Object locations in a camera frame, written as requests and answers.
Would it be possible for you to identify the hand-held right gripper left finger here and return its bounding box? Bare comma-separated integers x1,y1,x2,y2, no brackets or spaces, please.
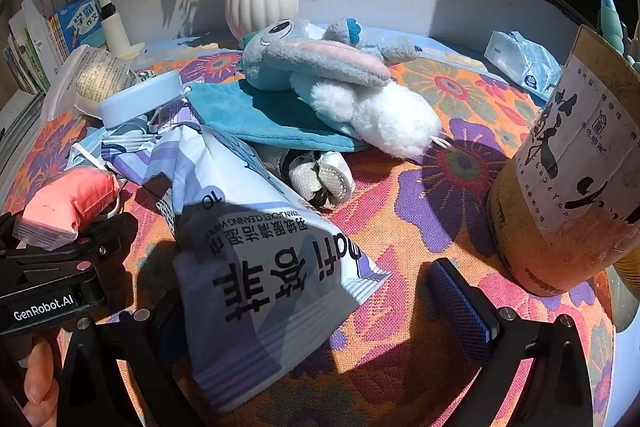
57,293,201,427

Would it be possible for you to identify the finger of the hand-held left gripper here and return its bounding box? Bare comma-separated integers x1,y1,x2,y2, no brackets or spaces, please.
75,211,139,269
0,212,25,254

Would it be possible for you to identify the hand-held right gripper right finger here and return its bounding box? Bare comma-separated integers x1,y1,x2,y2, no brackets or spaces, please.
427,257,608,427

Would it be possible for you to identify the pink clay packet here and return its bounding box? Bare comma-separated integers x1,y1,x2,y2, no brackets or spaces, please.
12,167,121,252

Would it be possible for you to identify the white purple wipes packet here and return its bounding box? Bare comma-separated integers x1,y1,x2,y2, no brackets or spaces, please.
102,104,394,414

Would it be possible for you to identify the white cloth bundle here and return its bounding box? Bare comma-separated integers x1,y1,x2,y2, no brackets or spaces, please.
257,147,356,210

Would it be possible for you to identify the person's left hand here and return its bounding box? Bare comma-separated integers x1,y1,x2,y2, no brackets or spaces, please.
22,337,61,427

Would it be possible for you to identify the brown labelled bottle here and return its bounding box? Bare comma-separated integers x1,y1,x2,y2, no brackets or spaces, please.
486,24,640,298

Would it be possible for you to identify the light blue round lid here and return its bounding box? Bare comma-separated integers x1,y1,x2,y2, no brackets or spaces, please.
98,72,184,128

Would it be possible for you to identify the floral tablecloth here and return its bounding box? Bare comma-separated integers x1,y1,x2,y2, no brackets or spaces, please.
0,37,619,427

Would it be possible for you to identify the row of books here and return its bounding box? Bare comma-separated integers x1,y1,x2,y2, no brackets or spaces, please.
2,0,109,96

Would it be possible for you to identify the blue tissue pack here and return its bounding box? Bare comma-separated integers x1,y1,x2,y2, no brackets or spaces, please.
484,30,564,100

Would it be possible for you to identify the grey blue plush rabbit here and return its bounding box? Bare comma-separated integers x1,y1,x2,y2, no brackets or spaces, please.
240,18,444,160

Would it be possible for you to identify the pale green toy figure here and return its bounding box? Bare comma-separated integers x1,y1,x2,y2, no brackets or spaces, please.
597,0,640,68

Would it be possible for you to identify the teal drawstring pouch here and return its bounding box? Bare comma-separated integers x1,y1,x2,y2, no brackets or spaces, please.
184,82,372,154

